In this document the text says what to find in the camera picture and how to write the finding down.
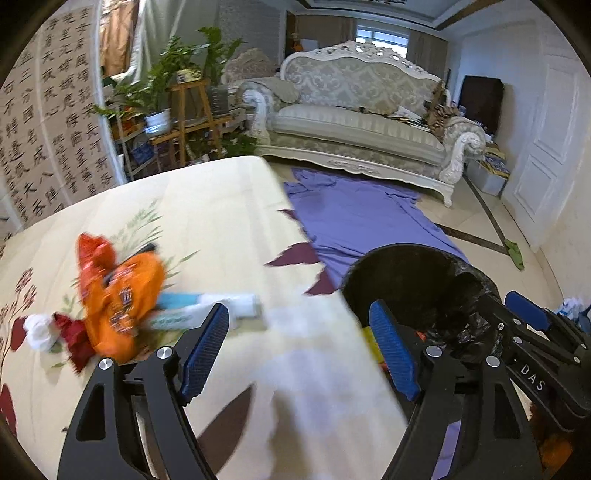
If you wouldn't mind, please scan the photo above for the dark red wrapper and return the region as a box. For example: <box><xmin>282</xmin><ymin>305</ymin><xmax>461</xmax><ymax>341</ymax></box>
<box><xmin>53</xmin><ymin>313</ymin><xmax>96</xmax><ymax>374</ymax></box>

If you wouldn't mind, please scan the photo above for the orange snack bag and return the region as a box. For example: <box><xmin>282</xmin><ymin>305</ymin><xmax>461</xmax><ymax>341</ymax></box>
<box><xmin>82</xmin><ymin>252</ymin><xmax>165</xmax><ymax>364</ymax></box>

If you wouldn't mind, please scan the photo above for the white toothpaste tube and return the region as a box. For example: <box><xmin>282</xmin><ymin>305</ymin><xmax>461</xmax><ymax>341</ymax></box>
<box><xmin>145</xmin><ymin>293</ymin><xmax>262</xmax><ymax>331</ymax></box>

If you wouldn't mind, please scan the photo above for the white tissue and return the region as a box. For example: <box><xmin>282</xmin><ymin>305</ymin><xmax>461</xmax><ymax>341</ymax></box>
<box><xmin>23</xmin><ymin>314</ymin><xmax>59</xmax><ymax>352</ymax></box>

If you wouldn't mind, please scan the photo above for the red plastic bag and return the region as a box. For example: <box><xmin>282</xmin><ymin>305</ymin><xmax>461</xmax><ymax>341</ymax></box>
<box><xmin>77</xmin><ymin>233</ymin><xmax>116</xmax><ymax>301</ymax></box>

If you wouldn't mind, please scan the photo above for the yellow foam net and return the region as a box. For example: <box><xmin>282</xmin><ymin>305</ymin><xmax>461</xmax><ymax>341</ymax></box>
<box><xmin>363</xmin><ymin>327</ymin><xmax>385</xmax><ymax>364</ymax></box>

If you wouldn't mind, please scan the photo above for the black lined trash bin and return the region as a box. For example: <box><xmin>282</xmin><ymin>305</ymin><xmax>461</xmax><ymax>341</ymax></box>
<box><xmin>342</xmin><ymin>244</ymin><xmax>500</xmax><ymax>407</ymax></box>

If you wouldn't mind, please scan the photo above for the green rag on floor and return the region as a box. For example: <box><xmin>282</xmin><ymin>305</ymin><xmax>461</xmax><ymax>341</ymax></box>
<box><xmin>503</xmin><ymin>238</ymin><xmax>525</xmax><ymax>271</ymax></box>

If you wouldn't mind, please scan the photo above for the storage box with items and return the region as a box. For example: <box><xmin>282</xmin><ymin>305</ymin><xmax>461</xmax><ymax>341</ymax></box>
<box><xmin>466</xmin><ymin>144</ymin><xmax>510</xmax><ymax>197</ymax></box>

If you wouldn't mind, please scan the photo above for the white panel door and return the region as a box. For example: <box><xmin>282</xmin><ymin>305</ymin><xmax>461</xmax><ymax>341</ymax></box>
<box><xmin>503</xmin><ymin>55</ymin><xmax>589</xmax><ymax>251</ymax></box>

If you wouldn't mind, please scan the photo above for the purple cloth on floor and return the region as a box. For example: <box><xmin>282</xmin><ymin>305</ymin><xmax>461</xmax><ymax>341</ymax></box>
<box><xmin>281</xmin><ymin>167</ymin><xmax>470</xmax><ymax>480</ymax></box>

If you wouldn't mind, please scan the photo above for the metal shelf rack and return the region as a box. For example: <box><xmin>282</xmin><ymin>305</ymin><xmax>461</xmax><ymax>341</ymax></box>
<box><xmin>109</xmin><ymin>115</ymin><xmax>161</xmax><ymax>181</ymax></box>

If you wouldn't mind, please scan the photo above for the ornate white sofa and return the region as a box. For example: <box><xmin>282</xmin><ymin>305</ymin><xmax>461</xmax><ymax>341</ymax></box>
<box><xmin>236</xmin><ymin>41</ymin><xmax>486</xmax><ymax>206</ymax></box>

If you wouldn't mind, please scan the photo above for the calligraphy folding screen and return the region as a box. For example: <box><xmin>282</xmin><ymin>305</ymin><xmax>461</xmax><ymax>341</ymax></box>
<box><xmin>1</xmin><ymin>1</ymin><xmax>124</xmax><ymax>241</ymax></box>

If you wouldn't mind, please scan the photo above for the wooden plant stand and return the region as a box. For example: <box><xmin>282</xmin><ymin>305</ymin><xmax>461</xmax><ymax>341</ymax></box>
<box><xmin>149</xmin><ymin>79</ymin><xmax>231</xmax><ymax>168</ymax></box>

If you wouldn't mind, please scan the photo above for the potted plant white pot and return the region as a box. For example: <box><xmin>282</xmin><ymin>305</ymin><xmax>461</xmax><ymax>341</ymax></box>
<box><xmin>91</xmin><ymin>36</ymin><xmax>209</xmax><ymax>119</ymax></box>

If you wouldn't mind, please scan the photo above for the tall green plant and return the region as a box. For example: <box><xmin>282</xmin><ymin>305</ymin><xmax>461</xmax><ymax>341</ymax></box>
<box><xmin>198</xmin><ymin>26</ymin><xmax>243</xmax><ymax>87</ymax></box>

